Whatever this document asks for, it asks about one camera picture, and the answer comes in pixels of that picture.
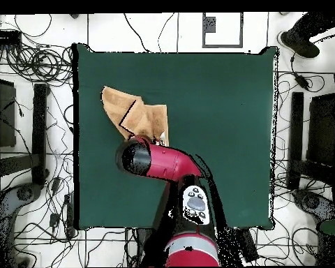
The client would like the dark green table cloth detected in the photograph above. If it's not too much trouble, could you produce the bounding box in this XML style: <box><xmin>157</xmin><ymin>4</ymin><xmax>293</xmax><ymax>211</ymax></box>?
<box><xmin>72</xmin><ymin>43</ymin><xmax>281</xmax><ymax>231</ymax></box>

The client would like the black power strip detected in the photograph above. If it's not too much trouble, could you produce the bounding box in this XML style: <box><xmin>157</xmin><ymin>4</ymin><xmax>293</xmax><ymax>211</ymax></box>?
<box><xmin>64</xmin><ymin>192</ymin><xmax>76</xmax><ymax>238</ymax></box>
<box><xmin>238</xmin><ymin>228</ymin><xmax>260</xmax><ymax>263</ymax></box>

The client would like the coiled black cable bundle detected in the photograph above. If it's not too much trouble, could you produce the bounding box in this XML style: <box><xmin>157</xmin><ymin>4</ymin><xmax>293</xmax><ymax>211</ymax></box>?
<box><xmin>5</xmin><ymin>44</ymin><xmax>73</xmax><ymax>84</ymax></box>

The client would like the black stand base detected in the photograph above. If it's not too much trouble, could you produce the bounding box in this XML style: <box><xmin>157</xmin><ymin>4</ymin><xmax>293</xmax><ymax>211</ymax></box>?
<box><xmin>285</xmin><ymin>91</ymin><xmax>335</xmax><ymax>192</ymax></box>
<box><xmin>0</xmin><ymin>82</ymin><xmax>50</xmax><ymax>186</ymax></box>

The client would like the black power adapter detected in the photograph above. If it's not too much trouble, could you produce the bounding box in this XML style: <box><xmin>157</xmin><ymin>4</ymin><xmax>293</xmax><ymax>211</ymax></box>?
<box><xmin>293</xmin><ymin>73</ymin><xmax>310</xmax><ymax>91</ymax></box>

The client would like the tan terry towel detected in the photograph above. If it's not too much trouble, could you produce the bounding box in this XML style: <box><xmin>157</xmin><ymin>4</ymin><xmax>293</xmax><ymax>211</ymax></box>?
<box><xmin>100</xmin><ymin>85</ymin><xmax>170</xmax><ymax>147</ymax></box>

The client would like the black computer case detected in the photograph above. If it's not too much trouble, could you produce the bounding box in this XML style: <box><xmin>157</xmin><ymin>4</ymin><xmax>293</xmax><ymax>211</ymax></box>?
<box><xmin>0</xmin><ymin>76</ymin><xmax>17</xmax><ymax>149</ymax></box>
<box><xmin>306</xmin><ymin>93</ymin><xmax>335</xmax><ymax>168</ymax></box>

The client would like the grey office chair base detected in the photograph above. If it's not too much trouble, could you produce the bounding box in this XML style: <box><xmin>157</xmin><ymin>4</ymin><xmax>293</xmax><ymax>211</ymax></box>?
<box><xmin>0</xmin><ymin>182</ymin><xmax>43</xmax><ymax>267</ymax></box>
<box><xmin>291</xmin><ymin>188</ymin><xmax>335</xmax><ymax>224</ymax></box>

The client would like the person's foot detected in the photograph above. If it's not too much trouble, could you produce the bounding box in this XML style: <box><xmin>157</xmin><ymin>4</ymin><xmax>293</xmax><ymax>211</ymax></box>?
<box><xmin>276</xmin><ymin>12</ymin><xmax>335</xmax><ymax>59</ymax></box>

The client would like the grey square frame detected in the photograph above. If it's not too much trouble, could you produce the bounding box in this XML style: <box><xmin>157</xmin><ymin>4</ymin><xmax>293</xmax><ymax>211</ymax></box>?
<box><xmin>202</xmin><ymin>12</ymin><xmax>244</xmax><ymax>49</ymax></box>

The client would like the black network switch box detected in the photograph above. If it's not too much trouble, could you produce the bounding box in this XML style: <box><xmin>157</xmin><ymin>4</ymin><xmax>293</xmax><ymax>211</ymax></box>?
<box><xmin>0</xmin><ymin>29</ymin><xmax>22</xmax><ymax>47</ymax></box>

